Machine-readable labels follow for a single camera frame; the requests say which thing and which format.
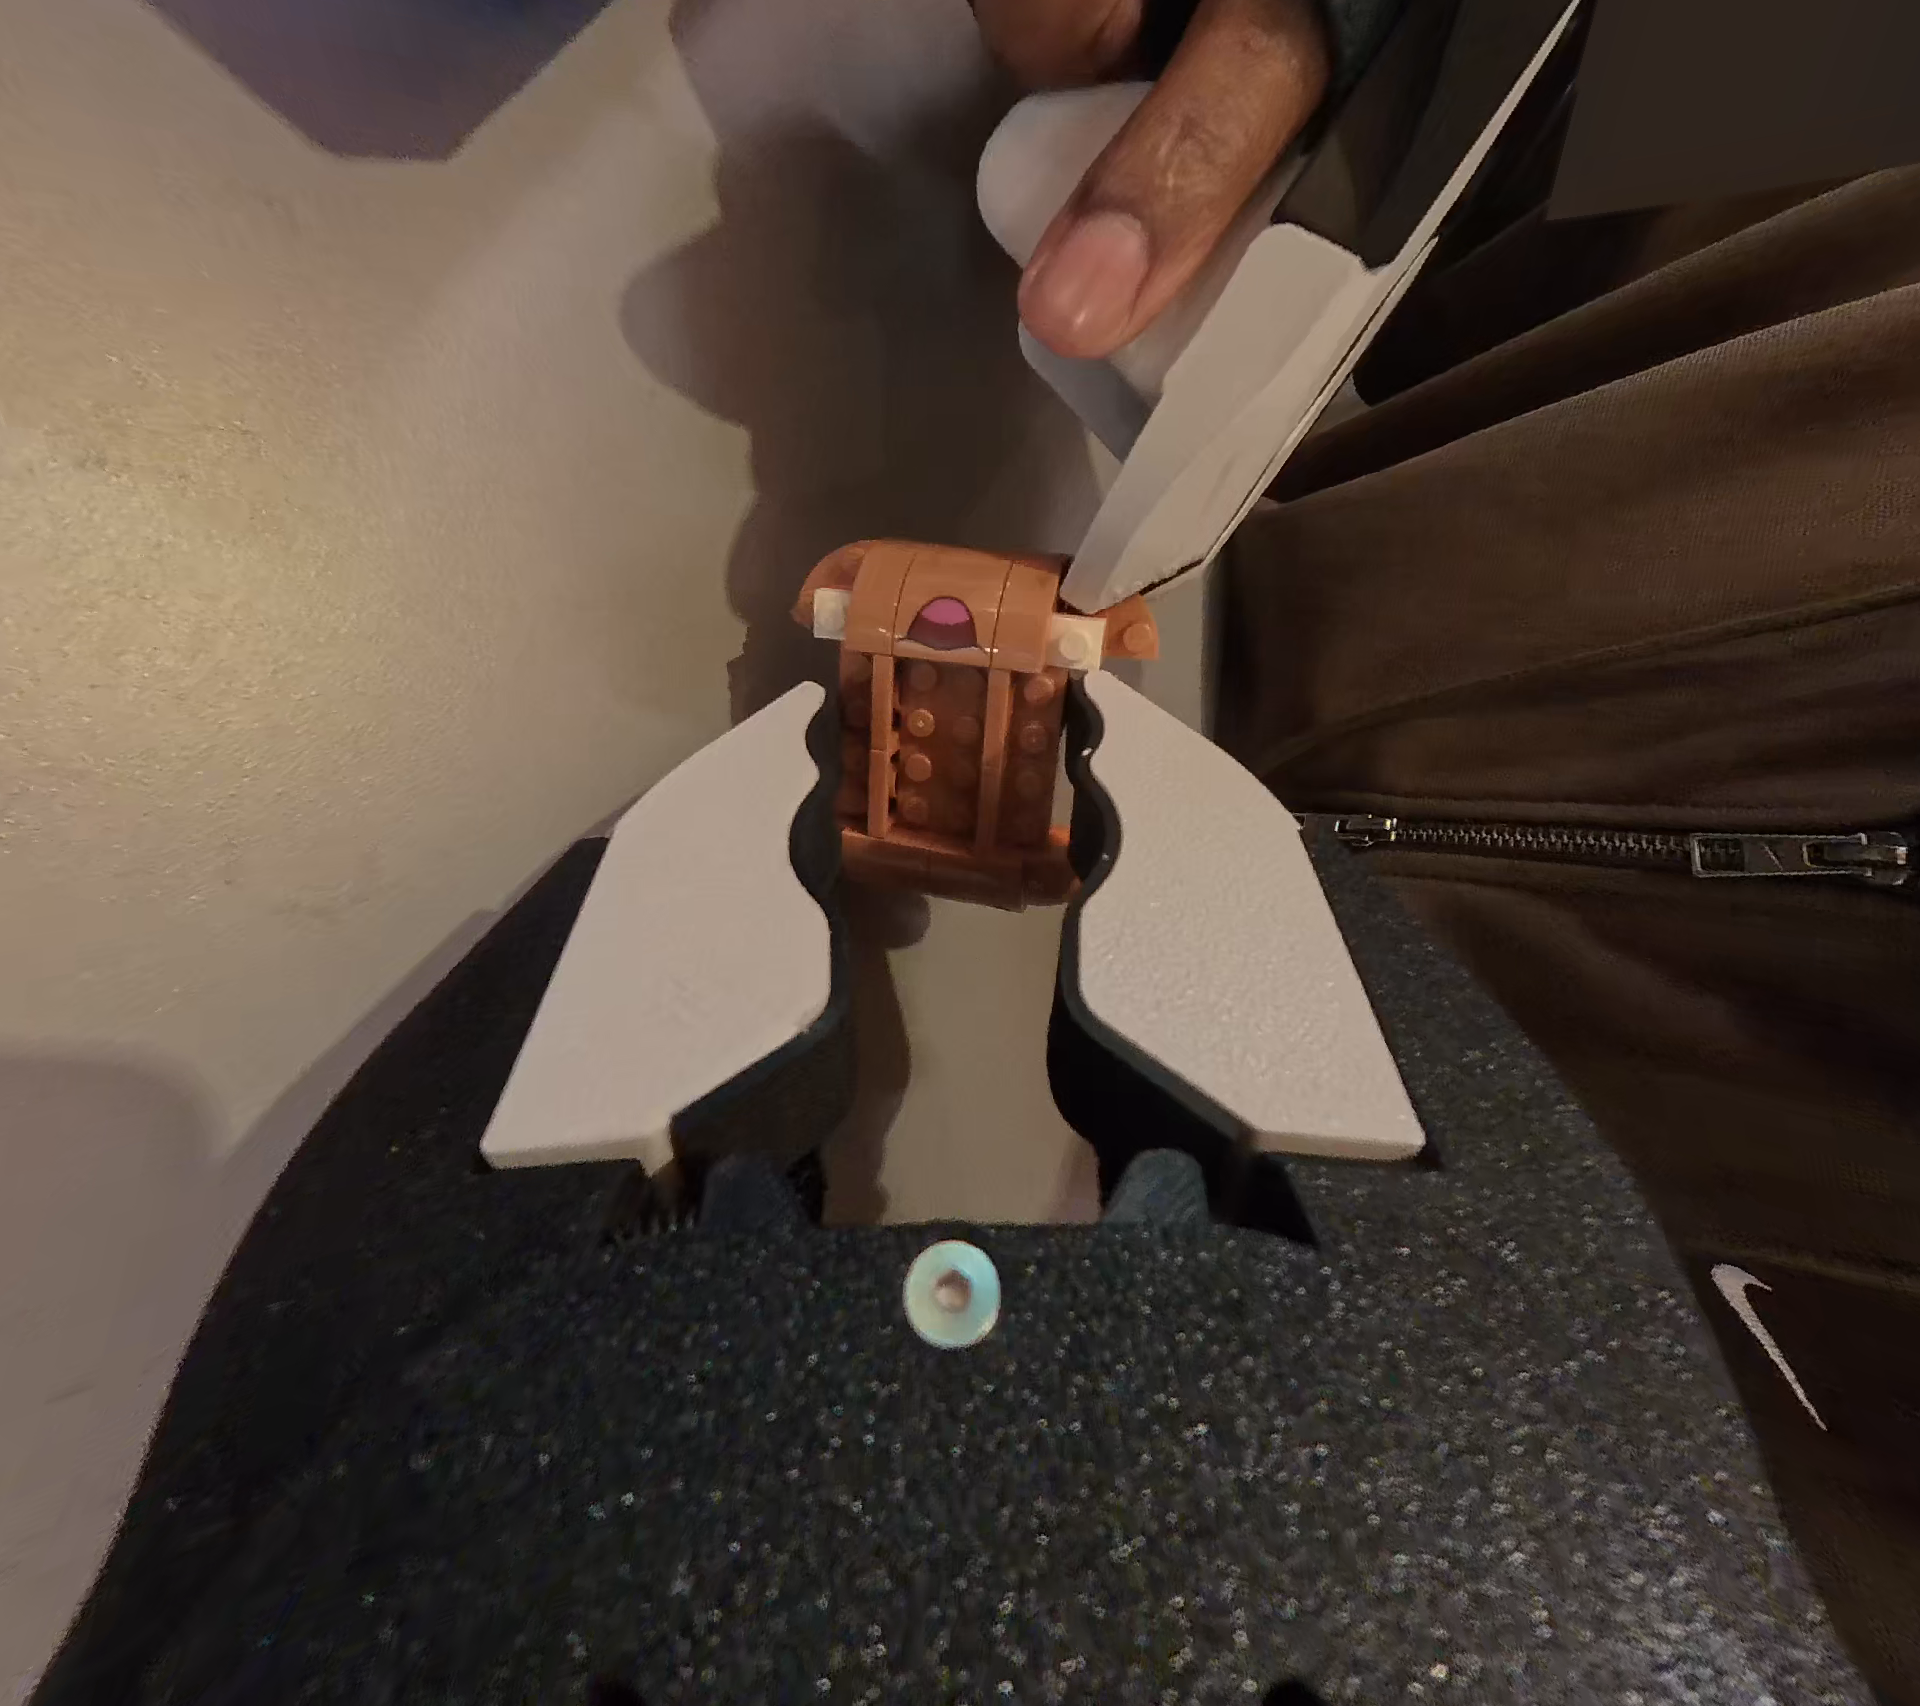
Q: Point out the person's right hand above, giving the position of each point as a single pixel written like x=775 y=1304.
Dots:
x=1185 y=161

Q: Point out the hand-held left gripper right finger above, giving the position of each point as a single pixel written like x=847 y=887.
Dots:
x=1230 y=970

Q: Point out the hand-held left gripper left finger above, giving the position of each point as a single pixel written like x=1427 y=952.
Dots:
x=674 y=970

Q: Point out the brown lego model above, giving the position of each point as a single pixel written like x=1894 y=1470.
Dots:
x=960 y=746

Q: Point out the brown zip hoodie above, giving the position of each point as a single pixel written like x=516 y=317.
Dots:
x=1575 y=611

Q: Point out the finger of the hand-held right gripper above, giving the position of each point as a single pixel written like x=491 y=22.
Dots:
x=1214 y=431

